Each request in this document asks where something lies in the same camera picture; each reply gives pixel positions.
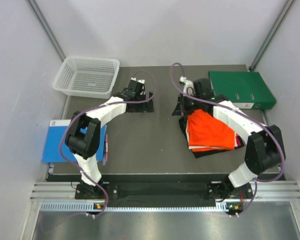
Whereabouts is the aluminium rail frame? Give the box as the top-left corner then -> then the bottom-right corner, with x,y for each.
30,181 -> 300,214

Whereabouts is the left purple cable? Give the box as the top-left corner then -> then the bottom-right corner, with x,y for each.
58,70 -> 157,219

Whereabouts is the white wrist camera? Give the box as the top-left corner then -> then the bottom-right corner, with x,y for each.
179,76 -> 196,96
130,77 -> 145,85

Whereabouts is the green ring binder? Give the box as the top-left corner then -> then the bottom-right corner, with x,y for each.
208,71 -> 277,110

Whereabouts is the red white pen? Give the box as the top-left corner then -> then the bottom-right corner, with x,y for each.
103,134 -> 109,165

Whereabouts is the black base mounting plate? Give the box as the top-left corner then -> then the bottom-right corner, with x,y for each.
74,174 -> 256,208

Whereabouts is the blue folder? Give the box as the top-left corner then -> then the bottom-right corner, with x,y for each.
41,119 -> 107,163

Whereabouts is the orange folded shirt under pile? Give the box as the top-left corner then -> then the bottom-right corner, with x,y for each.
191,147 -> 222,152

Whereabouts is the magenta folded shirt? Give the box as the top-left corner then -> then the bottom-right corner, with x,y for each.
235,134 -> 244,148

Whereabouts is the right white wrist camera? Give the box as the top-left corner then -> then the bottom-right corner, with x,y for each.
179,76 -> 196,96

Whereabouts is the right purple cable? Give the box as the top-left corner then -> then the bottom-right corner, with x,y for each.
169,62 -> 286,218

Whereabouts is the orange t shirt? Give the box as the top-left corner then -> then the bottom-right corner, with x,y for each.
187,109 -> 236,150

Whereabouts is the white plastic perforated basket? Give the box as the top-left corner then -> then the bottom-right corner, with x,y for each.
52,56 -> 120,99

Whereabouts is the purple cable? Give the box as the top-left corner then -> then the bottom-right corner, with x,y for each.
58,70 -> 157,219
169,62 -> 286,218

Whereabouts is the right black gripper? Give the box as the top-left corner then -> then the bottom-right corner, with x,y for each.
172,93 -> 203,117

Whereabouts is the white t shirt pile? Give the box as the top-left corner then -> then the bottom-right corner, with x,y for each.
185,123 -> 215,151

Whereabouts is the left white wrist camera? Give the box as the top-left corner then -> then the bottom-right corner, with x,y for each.
130,77 -> 145,85

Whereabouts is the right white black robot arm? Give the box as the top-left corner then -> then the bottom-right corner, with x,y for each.
173,76 -> 286,198

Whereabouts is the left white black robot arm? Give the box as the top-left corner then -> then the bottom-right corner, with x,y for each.
64,78 -> 154,199

